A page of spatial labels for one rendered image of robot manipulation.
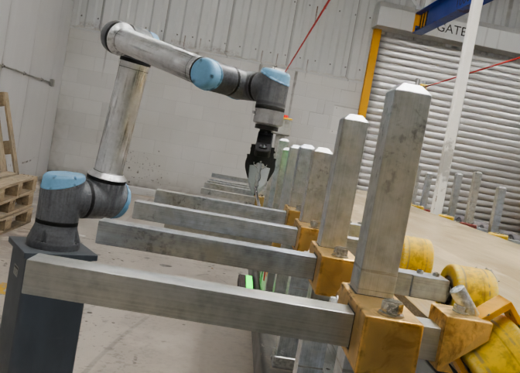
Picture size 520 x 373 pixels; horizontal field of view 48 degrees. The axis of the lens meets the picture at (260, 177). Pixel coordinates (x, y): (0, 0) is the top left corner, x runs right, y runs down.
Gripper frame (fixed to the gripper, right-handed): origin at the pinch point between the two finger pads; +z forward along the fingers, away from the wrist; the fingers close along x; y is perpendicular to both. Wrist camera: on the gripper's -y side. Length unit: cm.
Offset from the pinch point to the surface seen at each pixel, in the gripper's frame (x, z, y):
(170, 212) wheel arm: 17, 0, -74
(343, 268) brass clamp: -8, 0, -102
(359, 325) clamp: -6, 0, -126
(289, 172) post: -7.3, -8.2, -20.2
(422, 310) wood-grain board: -23, 5, -93
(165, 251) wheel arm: 14, 2, -99
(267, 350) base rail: -5, 26, -62
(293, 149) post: -7.2, -14.2, -20.2
